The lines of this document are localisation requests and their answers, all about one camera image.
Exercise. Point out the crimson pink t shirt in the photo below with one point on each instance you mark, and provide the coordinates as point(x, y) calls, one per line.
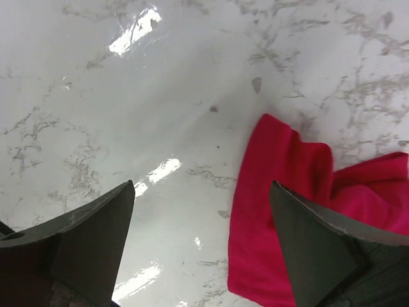
point(374, 192)

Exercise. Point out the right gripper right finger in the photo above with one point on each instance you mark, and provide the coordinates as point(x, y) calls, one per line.
point(334, 260)

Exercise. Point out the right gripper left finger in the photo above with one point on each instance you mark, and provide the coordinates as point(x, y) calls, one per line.
point(70, 260)

